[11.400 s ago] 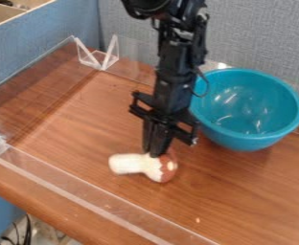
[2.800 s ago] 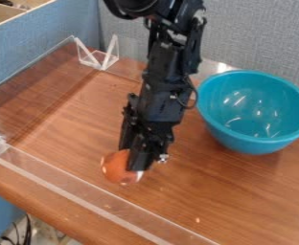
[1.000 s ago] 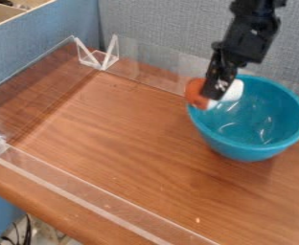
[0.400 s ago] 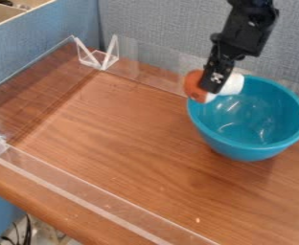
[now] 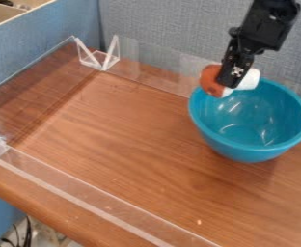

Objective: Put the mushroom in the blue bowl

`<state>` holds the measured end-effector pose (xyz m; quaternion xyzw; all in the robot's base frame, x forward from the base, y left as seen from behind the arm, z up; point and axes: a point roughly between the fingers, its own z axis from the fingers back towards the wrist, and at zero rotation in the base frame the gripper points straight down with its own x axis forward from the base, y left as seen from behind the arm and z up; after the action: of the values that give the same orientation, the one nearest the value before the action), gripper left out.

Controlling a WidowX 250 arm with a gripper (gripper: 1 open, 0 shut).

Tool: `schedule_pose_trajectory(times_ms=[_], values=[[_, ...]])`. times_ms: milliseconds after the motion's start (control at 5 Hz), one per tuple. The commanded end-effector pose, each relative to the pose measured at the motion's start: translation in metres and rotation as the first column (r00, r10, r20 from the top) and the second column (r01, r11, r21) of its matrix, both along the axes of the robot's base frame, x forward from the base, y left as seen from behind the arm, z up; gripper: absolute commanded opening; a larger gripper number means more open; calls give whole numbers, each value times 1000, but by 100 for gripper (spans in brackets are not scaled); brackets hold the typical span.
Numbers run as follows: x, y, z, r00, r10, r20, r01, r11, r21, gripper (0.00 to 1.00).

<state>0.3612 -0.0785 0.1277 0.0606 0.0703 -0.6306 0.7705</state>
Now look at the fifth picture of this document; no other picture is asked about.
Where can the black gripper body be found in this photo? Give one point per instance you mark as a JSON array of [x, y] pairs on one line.
[[267, 24]]

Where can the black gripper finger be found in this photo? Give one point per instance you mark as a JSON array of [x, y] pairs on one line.
[[235, 66]]

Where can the brown white toy mushroom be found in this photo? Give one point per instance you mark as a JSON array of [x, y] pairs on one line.
[[220, 91]]

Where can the blue plastic bowl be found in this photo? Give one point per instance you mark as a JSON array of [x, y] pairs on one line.
[[251, 126]]

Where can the clear acrylic back barrier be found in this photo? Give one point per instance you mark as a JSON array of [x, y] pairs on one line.
[[158, 66]]

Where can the clear acrylic barrier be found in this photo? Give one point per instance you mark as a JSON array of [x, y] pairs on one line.
[[137, 221], [20, 57], [158, 66]]

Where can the clear acrylic left barrier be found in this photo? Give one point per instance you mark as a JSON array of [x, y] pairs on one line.
[[20, 57]]

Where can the wooden shelf box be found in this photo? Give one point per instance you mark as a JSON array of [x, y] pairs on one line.
[[14, 8]]

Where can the clear acrylic front barrier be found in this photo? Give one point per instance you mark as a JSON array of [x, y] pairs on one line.
[[137, 221]]

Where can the clear acrylic corner bracket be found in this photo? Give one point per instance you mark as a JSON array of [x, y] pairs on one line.
[[97, 59]]

